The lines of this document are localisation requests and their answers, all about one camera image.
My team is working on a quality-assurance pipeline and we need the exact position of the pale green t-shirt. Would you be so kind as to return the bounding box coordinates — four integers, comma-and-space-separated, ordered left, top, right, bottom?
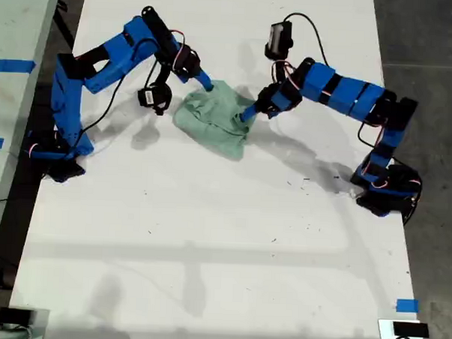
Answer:
169, 76, 260, 164

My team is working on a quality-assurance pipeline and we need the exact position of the boxy black camera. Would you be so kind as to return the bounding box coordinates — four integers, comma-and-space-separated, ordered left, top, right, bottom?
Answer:
263, 20, 295, 62

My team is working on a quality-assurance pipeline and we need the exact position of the small black box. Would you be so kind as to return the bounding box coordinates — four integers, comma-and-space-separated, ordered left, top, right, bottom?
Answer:
0, 307, 33, 326
392, 321, 430, 339

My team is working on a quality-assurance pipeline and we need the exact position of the long blue tape strip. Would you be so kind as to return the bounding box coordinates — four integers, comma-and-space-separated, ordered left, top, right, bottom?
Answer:
0, 58, 37, 74

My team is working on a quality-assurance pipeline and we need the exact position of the black camera cable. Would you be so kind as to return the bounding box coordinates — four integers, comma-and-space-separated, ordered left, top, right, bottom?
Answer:
275, 11, 432, 227
76, 33, 162, 152

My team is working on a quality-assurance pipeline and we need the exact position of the blue tape patch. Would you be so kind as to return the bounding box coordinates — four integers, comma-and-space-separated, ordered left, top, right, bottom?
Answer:
395, 298, 420, 314

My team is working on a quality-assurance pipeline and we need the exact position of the grey metal pipe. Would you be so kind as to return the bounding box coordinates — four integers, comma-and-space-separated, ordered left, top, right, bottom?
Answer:
0, 326, 32, 339

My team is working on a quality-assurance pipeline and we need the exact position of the round black camera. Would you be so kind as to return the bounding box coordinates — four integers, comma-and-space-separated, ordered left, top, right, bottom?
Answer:
136, 82, 173, 117

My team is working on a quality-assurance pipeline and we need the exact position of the grey metal bracket plate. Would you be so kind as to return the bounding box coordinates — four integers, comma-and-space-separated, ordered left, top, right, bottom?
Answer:
0, 306, 51, 339

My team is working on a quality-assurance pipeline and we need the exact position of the pale grey side table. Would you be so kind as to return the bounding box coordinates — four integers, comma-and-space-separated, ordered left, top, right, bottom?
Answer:
0, 0, 63, 279

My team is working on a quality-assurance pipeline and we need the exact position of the white metal bracket plate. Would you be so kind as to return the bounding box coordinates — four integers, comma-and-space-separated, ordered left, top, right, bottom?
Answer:
377, 318, 424, 339

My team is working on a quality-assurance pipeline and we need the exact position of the black camera stalk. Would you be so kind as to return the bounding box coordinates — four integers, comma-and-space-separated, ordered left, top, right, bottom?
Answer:
154, 59, 172, 86
271, 58, 290, 85

